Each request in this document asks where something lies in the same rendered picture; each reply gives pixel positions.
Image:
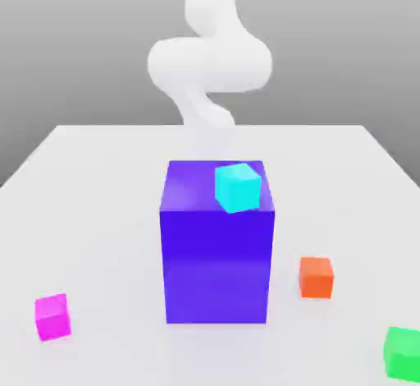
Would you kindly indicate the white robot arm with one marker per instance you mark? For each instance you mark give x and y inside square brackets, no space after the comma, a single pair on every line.
[210,64]

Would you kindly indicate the small cyan cube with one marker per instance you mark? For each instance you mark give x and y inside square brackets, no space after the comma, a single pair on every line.
[238,189]

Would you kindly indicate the small orange cube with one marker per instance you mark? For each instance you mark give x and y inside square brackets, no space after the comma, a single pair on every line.
[316,277]

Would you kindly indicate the small magenta cube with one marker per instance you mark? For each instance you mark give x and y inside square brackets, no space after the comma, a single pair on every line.
[52,318]

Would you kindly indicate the small green cube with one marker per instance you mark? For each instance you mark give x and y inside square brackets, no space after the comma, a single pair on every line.
[403,354]

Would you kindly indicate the large purple box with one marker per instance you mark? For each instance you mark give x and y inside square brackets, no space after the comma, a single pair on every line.
[215,261]

